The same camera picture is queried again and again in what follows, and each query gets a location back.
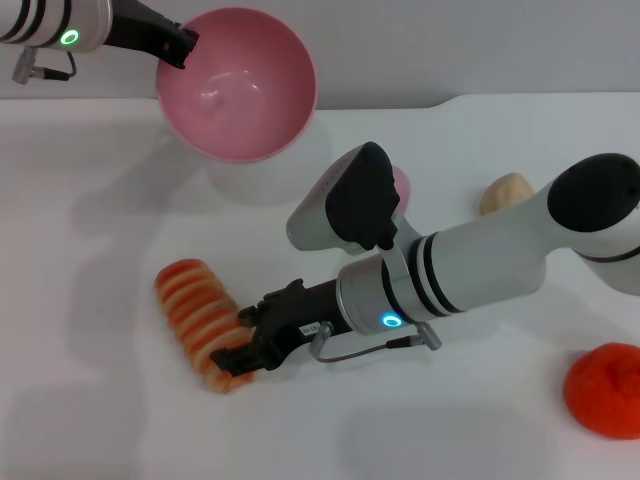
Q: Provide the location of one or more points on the pink plastic bowl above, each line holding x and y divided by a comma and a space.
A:
235, 100

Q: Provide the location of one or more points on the beige potato toy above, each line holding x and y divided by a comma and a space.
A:
505, 195

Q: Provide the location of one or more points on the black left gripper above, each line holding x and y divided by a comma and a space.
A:
140, 30

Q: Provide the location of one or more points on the right wrist camera housing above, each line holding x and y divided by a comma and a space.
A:
350, 200

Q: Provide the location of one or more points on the red orange round toy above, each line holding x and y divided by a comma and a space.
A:
605, 395

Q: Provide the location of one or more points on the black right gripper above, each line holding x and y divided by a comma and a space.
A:
300, 315

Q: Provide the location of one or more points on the pink peach toy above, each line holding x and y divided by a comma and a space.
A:
404, 190

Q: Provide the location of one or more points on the orange striped long bread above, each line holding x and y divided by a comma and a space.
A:
195, 305

